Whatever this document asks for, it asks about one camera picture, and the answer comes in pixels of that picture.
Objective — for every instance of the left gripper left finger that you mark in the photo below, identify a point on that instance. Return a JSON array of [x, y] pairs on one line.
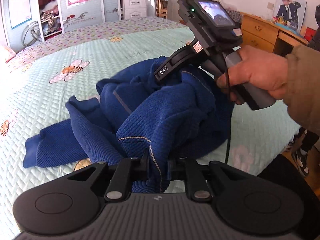
[[124, 175]]

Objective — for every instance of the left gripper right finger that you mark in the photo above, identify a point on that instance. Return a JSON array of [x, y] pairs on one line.
[[189, 171]]

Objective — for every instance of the blue knit sweater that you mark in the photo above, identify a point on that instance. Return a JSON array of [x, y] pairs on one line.
[[186, 116]]

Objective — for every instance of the person's right hand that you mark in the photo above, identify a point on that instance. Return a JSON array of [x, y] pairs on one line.
[[262, 69]]

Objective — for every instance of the wooden dresser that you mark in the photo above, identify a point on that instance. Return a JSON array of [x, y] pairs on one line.
[[267, 36]]

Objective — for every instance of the child pilot portrait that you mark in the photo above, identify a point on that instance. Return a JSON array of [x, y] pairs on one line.
[[292, 12]]

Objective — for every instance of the white drawer cabinet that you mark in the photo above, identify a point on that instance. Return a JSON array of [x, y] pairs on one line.
[[134, 9]]

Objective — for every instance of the mint quilted bee bedspread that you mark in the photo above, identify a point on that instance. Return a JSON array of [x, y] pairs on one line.
[[37, 83]]

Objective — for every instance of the floral pillow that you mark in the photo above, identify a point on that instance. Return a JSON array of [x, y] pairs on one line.
[[6, 54]]

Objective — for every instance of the sliding door wardrobe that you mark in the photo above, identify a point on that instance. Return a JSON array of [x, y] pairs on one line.
[[28, 22]]

